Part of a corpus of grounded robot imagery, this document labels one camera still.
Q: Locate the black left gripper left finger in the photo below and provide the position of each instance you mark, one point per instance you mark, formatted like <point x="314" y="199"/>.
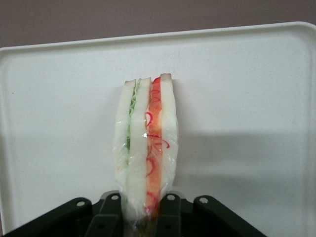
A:
<point x="81" y="217"/>

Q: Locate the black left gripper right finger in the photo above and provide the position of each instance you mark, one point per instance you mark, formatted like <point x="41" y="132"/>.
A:
<point x="197" y="217"/>

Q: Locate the plastic sandwich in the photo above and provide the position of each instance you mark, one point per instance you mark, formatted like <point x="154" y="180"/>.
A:
<point x="140" y="148"/>

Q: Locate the cream plastic tray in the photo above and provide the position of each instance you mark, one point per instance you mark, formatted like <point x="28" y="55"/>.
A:
<point x="61" y="111"/>

